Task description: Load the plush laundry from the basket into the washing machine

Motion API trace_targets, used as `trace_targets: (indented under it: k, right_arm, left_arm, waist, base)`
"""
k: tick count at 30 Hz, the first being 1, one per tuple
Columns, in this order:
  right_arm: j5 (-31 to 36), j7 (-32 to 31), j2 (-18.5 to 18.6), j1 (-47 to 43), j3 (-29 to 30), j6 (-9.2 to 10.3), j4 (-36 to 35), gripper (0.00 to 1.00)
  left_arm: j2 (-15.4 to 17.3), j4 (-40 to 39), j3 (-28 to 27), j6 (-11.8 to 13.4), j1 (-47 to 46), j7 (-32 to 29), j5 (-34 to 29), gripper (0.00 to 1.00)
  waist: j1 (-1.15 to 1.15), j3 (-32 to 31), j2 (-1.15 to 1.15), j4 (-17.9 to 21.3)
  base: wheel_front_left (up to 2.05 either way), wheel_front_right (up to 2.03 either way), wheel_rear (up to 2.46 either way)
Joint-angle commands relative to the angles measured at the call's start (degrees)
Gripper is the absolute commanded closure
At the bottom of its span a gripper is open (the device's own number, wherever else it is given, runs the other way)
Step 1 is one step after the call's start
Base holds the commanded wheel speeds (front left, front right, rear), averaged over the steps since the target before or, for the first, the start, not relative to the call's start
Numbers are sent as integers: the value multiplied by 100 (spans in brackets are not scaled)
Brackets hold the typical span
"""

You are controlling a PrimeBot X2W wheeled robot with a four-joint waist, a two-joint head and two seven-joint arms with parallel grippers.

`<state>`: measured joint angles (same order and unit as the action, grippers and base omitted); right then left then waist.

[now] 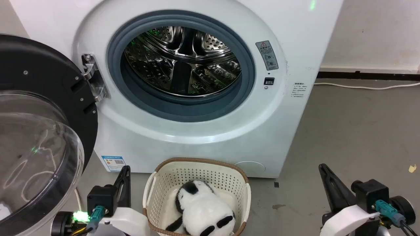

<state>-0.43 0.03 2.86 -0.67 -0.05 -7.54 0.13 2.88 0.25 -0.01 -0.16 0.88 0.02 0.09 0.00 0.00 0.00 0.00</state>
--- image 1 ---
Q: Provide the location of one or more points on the black door latch socket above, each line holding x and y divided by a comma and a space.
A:
269, 81

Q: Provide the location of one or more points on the black washer door clear glass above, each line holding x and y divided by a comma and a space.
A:
42, 65

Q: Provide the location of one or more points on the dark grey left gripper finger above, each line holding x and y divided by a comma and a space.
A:
124, 185

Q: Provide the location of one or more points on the round white filter cover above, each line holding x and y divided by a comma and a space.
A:
251, 167

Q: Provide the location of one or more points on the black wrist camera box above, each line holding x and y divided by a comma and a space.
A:
370, 195
101, 198

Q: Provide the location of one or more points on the grey rubber door gasket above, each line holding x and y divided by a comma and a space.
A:
115, 68

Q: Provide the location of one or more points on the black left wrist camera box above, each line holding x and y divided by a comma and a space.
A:
101, 198

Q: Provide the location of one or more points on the cream perforated laundry basket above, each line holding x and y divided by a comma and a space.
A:
197, 172

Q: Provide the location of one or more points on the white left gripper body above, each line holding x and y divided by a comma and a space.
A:
126, 221

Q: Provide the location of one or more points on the grey warning sticker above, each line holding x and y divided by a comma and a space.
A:
267, 55

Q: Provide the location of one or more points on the stainless steel washer drum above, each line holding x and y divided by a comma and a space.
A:
183, 49

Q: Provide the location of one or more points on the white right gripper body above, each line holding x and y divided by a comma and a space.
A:
347, 221

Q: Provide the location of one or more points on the metal door hinge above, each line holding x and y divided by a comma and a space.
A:
95, 82

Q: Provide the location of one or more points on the blue energy label sticker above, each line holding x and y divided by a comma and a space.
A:
113, 163

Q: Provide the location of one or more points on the yellow paper scrap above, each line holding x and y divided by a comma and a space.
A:
412, 168

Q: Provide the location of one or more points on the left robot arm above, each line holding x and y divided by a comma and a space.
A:
64, 224

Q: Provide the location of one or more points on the black wall baseboard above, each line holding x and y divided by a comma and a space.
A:
367, 75

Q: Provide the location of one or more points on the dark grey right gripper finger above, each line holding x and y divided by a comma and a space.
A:
334, 190

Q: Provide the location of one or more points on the small text label sticker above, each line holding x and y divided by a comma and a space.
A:
299, 90

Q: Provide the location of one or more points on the white front-load washing machine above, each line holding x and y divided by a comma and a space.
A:
197, 131

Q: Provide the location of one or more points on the black and white panda plush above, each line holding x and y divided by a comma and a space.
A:
200, 213

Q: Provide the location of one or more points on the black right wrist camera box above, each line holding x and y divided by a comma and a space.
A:
370, 195

